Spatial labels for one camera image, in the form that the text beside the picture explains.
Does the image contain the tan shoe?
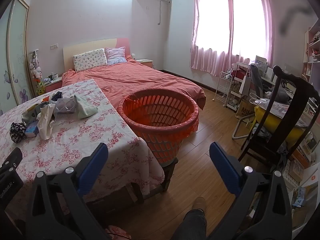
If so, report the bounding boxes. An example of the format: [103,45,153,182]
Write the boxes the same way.
[192,197,207,214]

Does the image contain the yellow plush toy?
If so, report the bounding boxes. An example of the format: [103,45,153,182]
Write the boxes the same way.
[36,80,47,95]

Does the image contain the red floral tablecloth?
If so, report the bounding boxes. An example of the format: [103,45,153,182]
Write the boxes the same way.
[0,79,165,215]

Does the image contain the white shelf cart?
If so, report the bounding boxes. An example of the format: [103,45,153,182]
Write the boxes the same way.
[230,63,251,112]

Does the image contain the dark stool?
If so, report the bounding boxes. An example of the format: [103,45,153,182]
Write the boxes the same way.
[142,156,179,198]

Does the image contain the person's leg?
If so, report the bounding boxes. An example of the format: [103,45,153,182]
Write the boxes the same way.
[172,209,207,240]

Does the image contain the white wire rack cart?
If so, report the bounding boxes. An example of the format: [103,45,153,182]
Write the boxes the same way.
[215,71,234,108]

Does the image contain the white cloth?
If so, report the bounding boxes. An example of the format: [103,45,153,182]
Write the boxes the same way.
[37,104,56,140]

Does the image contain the dark wooden chair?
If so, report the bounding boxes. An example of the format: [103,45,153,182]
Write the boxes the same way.
[237,65,317,178]

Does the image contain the wardrobe with flower print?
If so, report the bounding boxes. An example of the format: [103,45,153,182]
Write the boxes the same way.
[0,0,31,115]

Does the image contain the yellow green snack packet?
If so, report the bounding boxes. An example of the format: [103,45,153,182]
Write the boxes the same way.
[26,101,47,118]

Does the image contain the dark floral cloth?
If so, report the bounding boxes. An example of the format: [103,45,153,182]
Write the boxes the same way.
[9,122,27,144]

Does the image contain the pink curtain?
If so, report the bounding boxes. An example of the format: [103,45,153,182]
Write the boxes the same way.
[231,0,273,65]
[190,0,234,77]

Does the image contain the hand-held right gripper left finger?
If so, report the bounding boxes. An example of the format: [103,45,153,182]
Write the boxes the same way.
[25,143,110,240]

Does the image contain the light green bag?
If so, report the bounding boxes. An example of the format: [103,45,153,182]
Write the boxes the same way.
[74,94,98,120]

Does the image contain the hanging plush toys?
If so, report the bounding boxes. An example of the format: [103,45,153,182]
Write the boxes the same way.
[28,51,44,81]

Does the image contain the clear plastic container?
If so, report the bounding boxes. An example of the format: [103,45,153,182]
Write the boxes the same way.
[54,97,77,122]

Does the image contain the grey office chair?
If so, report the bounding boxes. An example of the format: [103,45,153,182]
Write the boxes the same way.
[231,63,266,139]

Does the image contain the bed with orange bedspread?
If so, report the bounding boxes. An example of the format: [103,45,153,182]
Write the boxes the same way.
[61,59,207,111]

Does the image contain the pink nightstand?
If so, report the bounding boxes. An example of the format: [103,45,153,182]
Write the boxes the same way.
[135,59,153,68]
[44,76,63,94]

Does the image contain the pink and white bookshelf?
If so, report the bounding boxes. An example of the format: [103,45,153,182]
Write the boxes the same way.
[302,25,320,80]

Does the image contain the orange plastic basket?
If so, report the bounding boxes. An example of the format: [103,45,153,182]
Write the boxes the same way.
[117,88,200,167]

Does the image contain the brown paper bag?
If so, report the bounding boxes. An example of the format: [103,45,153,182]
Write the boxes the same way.
[236,99,256,121]

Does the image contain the white paper bag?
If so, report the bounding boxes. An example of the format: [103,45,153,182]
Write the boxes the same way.
[239,76,252,95]

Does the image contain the pink striped pillow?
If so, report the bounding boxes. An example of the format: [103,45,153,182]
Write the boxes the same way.
[105,46,127,65]

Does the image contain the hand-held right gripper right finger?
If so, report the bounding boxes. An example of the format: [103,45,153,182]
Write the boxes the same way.
[209,142,293,240]

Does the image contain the cardboard box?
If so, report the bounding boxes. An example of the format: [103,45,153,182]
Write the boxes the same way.
[291,149,313,171]

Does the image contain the cream and pink headboard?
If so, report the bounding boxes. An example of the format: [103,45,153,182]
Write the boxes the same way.
[62,38,131,72]

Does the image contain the white floral pillow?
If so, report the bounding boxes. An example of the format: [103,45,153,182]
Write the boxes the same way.
[73,48,108,72]

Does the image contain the blue tissue pack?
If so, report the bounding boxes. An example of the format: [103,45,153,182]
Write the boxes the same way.
[24,120,40,138]

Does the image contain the white box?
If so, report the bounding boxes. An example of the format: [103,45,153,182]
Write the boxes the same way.
[299,164,320,189]

